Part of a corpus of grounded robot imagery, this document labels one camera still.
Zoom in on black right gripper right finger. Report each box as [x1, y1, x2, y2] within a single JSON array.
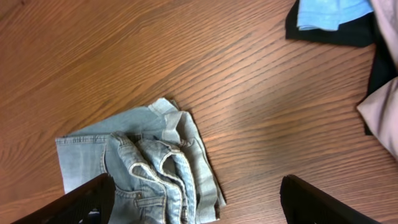
[[280, 175, 380, 224]]

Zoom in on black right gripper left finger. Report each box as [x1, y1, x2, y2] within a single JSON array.
[[13, 174, 116, 224]]

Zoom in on light blue denim shorts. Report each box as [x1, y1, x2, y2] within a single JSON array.
[[55, 98, 226, 223]]

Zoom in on beige folded trousers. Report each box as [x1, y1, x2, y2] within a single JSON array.
[[357, 0, 397, 158]]

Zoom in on black garment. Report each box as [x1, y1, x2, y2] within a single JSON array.
[[285, 0, 398, 136]]

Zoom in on light blue garment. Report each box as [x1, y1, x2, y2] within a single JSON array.
[[297, 0, 373, 31]]

